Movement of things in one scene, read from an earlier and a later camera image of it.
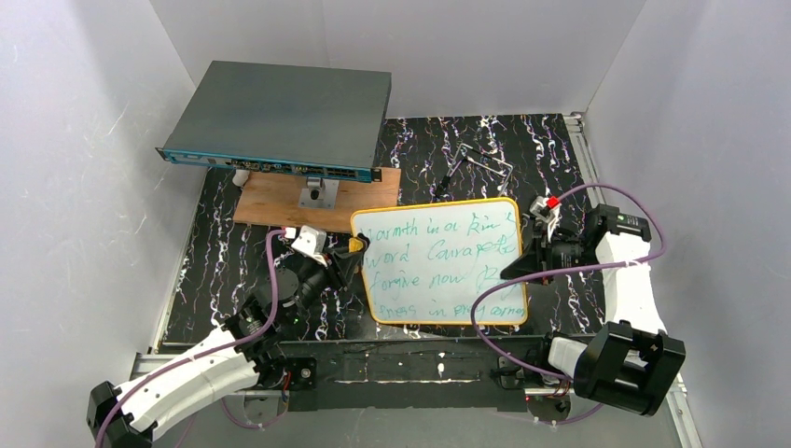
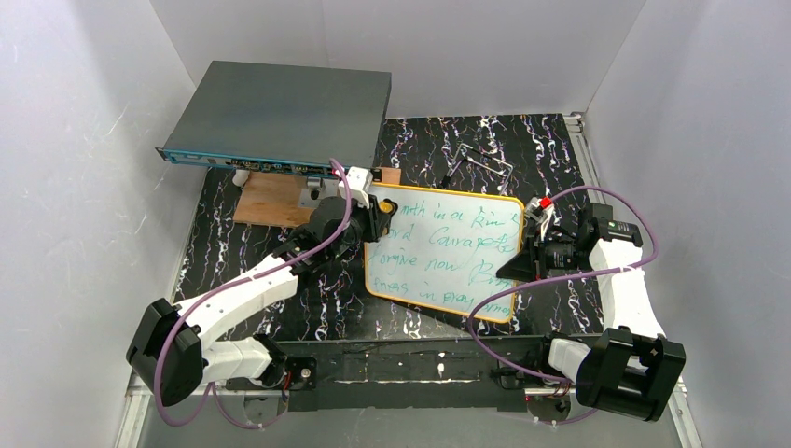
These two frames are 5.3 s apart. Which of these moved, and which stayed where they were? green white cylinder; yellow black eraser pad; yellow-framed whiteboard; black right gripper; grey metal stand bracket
Moved: yellow black eraser pad; yellow-framed whiteboard
Stayed: green white cylinder; grey metal stand bracket; black right gripper
